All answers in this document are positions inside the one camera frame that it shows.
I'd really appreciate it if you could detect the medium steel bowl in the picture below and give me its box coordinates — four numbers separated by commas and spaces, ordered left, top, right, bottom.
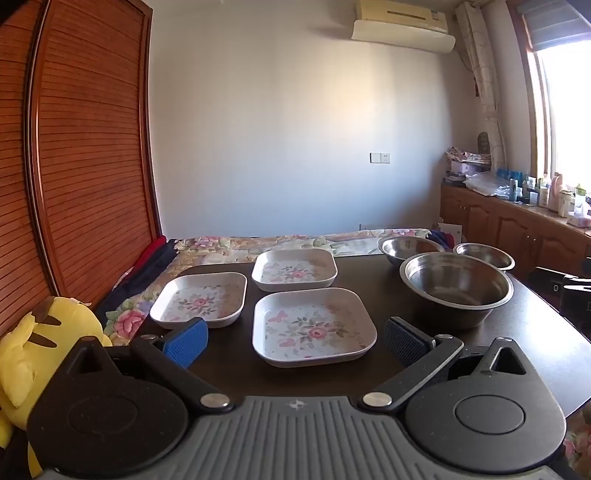
378, 236, 446, 267

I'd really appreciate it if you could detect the white air conditioner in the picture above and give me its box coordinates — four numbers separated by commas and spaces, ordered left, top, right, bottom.
352, 0, 457, 54

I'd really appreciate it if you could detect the window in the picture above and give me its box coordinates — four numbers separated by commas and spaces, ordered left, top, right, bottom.
522, 0, 591, 188

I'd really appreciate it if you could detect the stack of papers and cloths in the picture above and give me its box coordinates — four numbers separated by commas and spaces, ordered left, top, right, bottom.
444, 147, 493, 186

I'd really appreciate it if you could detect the floral bed cover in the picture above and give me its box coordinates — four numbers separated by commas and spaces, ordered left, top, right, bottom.
95, 230, 459, 315

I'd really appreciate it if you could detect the large steel bowl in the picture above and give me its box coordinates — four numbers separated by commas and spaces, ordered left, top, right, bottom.
399, 252, 515, 329

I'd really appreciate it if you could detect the small steel bowl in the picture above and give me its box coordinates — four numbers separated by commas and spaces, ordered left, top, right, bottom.
453, 243, 516, 273

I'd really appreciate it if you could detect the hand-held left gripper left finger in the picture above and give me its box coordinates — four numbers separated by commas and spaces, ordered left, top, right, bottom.
58, 318, 235, 415

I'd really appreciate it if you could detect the row of toiletry bottles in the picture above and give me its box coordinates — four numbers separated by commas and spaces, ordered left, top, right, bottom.
496, 168, 591, 219

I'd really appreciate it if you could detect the large floral square plate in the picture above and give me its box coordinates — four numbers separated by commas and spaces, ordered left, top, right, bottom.
252, 287, 378, 368

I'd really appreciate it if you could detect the louvred wooden wardrobe door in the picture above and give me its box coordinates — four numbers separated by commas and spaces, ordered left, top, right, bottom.
0, 0, 61, 337
25, 0, 161, 301

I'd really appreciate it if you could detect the yellow plush toy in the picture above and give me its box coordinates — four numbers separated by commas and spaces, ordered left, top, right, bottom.
0, 295, 114, 478

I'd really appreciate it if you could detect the white cardboard box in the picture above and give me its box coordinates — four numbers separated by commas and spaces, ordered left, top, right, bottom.
436, 223, 462, 246

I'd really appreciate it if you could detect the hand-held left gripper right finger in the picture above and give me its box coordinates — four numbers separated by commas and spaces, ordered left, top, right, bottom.
358, 316, 539, 415

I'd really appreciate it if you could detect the floral bedsheet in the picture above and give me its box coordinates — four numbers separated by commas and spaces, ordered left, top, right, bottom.
104, 228, 591, 467

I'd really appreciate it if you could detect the patterned cream curtain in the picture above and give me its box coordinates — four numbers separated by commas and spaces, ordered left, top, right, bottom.
455, 2, 507, 171

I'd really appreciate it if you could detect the wooden cabinet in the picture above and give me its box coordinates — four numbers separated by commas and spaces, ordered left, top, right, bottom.
440, 184, 591, 298

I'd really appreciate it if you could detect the clear plastic bag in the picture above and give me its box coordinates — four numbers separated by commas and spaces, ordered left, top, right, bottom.
464, 172, 509, 198

